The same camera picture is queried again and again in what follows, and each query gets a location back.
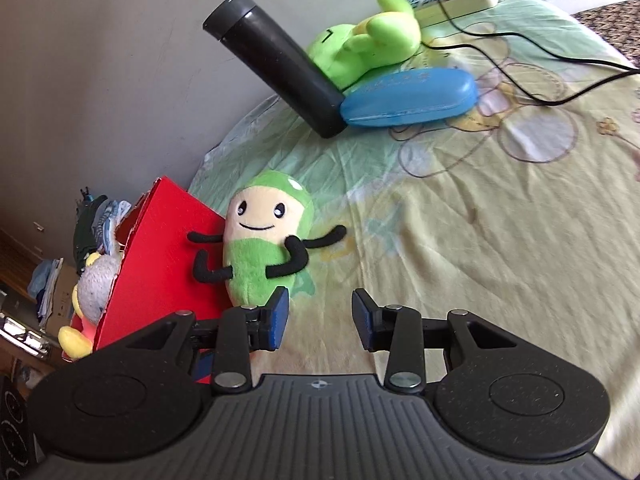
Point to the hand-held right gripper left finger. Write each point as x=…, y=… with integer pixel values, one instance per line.
x=277, y=317

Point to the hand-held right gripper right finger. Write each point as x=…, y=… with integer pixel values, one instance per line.
x=362, y=317

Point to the green bean plush toy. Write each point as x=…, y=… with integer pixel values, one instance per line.
x=255, y=260

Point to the red cardboard box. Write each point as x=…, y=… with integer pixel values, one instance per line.
x=160, y=260

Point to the white bunny plush toy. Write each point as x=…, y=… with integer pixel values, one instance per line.
x=97, y=285

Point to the yellow bear plush toy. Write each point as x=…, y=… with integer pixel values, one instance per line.
x=75, y=342

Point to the pile of folded clothes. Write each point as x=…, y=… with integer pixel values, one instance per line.
x=90, y=225

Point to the brown cardboard box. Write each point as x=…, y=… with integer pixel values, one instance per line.
x=60, y=290

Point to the blue glasses case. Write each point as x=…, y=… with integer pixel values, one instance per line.
x=410, y=95

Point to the black thermos bottle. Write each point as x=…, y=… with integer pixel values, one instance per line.
x=280, y=60

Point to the dark wooden cabinet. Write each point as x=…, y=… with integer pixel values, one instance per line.
x=15, y=260

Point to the green frog plush toy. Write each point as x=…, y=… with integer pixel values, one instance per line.
x=370, y=45

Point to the black printed box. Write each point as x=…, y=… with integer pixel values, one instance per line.
x=15, y=425

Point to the dark floral cloth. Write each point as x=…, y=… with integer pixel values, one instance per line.
x=615, y=25

